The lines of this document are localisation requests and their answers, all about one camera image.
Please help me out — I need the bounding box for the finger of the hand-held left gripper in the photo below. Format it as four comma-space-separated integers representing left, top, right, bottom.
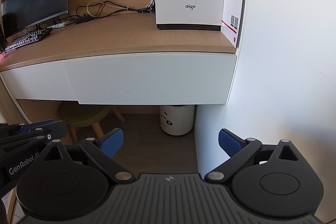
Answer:
0, 135, 49, 154
0, 120, 68, 140

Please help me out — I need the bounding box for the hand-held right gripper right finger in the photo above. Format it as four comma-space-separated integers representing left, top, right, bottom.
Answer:
204, 129, 301, 184

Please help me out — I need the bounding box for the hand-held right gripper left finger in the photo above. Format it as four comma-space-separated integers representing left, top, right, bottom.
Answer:
39, 128, 134, 184

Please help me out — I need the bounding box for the wide white desk drawer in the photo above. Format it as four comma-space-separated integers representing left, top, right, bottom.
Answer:
63, 53, 237, 105

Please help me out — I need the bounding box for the green stool with wooden legs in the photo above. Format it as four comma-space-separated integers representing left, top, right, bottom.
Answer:
59, 101, 126, 143

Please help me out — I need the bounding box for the narrow white desk drawer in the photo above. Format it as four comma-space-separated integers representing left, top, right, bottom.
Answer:
0, 61, 79, 102

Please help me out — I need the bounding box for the white trash can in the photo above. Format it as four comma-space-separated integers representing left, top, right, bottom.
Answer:
160, 105, 196, 136

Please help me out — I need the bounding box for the black and white keyboard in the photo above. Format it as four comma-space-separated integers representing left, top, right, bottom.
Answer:
5, 28, 52, 52

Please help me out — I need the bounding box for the black power adapter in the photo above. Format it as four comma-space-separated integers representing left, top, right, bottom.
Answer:
76, 16, 93, 25

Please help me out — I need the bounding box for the white and red sign card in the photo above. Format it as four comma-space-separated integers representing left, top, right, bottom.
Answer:
220, 0, 248, 49

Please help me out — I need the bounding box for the grey looped cable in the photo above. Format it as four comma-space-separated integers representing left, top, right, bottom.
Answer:
87, 0, 129, 17

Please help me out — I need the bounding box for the black cable bundle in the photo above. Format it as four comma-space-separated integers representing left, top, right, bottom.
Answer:
69, 0, 155, 25

